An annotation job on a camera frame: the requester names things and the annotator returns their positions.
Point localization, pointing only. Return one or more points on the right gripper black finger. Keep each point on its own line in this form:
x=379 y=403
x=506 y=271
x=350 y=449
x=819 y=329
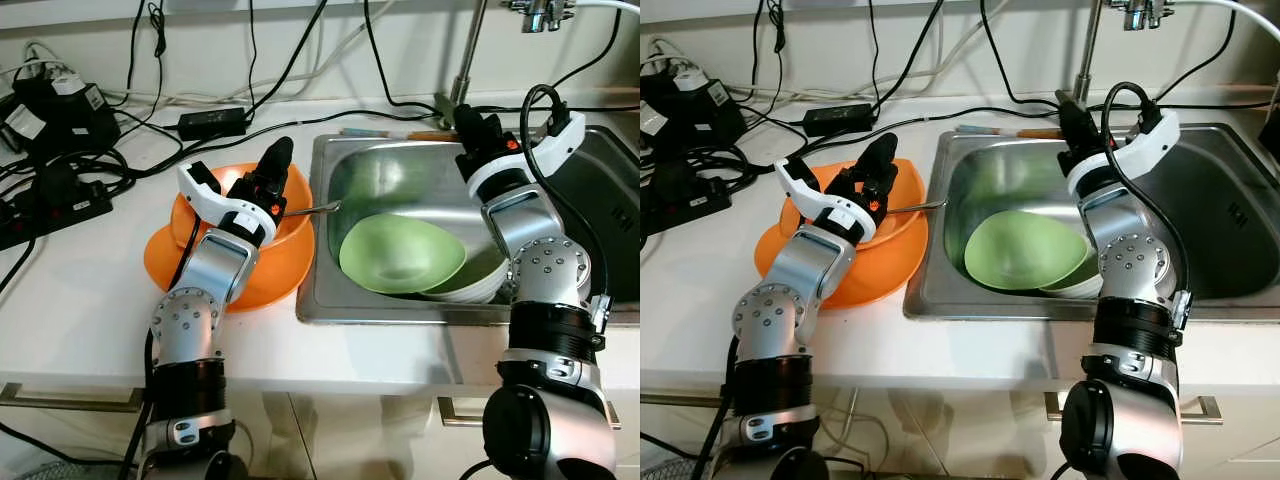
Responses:
x=474 y=114
x=461 y=116
x=1075 y=104
x=1063 y=105

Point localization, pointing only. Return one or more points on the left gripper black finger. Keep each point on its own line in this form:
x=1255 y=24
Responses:
x=883 y=155
x=861 y=172
x=284 y=160
x=268 y=168

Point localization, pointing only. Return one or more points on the metal spoon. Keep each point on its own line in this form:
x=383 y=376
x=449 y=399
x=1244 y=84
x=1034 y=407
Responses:
x=925 y=206
x=320 y=209

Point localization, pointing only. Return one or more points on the slim grey orange utensil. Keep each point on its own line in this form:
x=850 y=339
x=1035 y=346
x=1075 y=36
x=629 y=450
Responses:
x=400 y=134
x=1010 y=131

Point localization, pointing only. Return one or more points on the orange plastic plate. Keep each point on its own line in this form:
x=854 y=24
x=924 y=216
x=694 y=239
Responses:
x=880 y=280
x=270 y=285

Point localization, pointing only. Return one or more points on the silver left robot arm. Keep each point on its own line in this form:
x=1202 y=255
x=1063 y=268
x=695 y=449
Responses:
x=775 y=320
x=185 y=320

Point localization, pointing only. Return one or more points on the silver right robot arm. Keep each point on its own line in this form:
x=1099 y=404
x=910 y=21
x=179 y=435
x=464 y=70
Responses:
x=545 y=270
x=1130 y=265

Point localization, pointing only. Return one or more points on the metal kitchen faucet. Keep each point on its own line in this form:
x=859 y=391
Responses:
x=1090 y=50
x=468 y=60

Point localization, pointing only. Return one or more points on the white kitchen cabinet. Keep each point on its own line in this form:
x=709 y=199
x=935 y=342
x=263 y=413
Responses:
x=350 y=440
x=950 y=440

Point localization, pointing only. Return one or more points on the small black power brick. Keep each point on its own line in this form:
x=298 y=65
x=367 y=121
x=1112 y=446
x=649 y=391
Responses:
x=212 y=122
x=838 y=120

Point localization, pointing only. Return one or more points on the stainless steel sink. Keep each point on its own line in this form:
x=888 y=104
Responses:
x=1010 y=165
x=400 y=170

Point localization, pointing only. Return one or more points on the green plastic bowl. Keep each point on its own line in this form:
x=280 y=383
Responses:
x=1020 y=250
x=400 y=255

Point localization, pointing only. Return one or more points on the white bowl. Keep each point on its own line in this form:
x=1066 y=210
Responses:
x=1085 y=285
x=480 y=285

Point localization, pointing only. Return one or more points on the black labelled power adapter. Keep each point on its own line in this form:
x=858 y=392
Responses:
x=60 y=120
x=700 y=110

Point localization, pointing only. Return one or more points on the black power strip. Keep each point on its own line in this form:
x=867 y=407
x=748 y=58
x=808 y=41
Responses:
x=60 y=210
x=690 y=205

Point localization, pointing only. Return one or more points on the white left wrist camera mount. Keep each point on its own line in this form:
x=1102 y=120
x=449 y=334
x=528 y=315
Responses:
x=830 y=205
x=225 y=210

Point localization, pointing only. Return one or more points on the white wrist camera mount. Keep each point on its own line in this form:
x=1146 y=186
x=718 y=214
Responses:
x=560 y=140
x=225 y=210
x=1150 y=140
x=830 y=205

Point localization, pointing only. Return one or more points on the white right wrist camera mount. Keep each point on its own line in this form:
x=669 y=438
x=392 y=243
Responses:
x=560 y=140
x=1150 y=140

